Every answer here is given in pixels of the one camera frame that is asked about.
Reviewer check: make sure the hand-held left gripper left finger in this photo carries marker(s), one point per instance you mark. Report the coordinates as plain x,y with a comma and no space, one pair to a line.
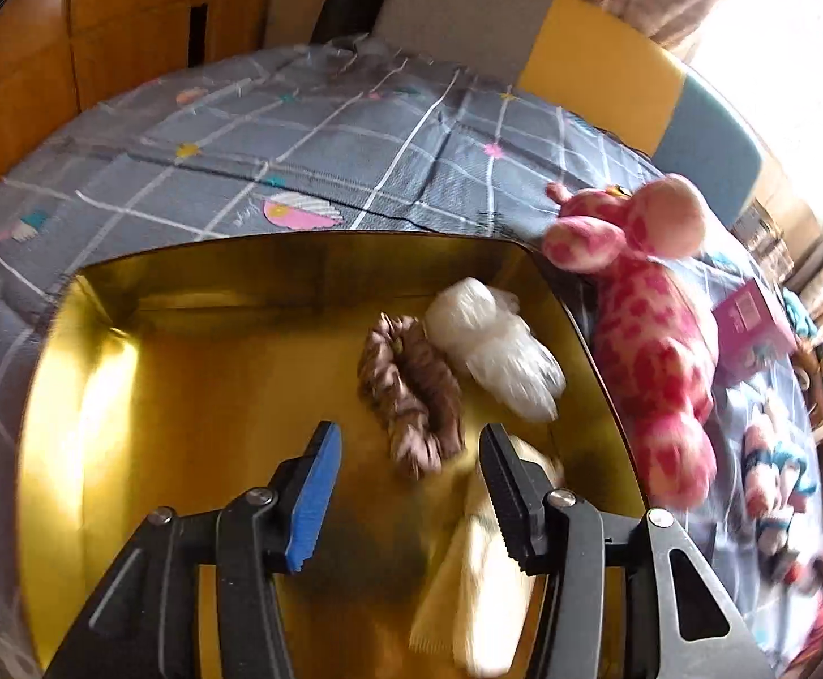
316,502

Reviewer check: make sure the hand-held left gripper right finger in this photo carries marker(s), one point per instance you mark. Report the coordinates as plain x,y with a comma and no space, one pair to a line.
507,495

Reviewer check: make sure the brown patterned scrunchie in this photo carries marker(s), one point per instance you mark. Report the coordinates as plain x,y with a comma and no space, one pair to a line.
411,396

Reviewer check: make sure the white plastic bag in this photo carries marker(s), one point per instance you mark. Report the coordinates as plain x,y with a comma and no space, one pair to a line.
496,353

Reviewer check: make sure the gold metal tin box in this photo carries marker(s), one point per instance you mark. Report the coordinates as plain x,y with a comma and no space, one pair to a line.
206,403

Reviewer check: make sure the pink sock roll blue band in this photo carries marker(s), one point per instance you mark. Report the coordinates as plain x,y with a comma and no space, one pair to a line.
762,467

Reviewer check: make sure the white sock roll blue band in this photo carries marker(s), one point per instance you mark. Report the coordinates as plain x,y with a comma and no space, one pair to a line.
779,534

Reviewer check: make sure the pink spotted giraffe plush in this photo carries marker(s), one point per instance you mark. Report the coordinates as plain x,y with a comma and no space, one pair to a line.
645,339

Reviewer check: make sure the purple cardboard box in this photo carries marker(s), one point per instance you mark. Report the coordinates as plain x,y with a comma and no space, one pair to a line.
751,318

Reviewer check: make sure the teal towel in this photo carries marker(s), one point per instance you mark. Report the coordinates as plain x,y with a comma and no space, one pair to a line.
799,315

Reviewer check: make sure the grey plaid bed sheet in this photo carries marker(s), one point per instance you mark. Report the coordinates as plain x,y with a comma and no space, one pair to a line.
312,141

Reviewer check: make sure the grey yellow blue headboard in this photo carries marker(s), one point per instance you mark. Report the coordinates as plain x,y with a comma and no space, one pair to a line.
595,63

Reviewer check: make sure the wooden wardrobe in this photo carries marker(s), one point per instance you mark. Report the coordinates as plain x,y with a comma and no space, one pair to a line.
121,14

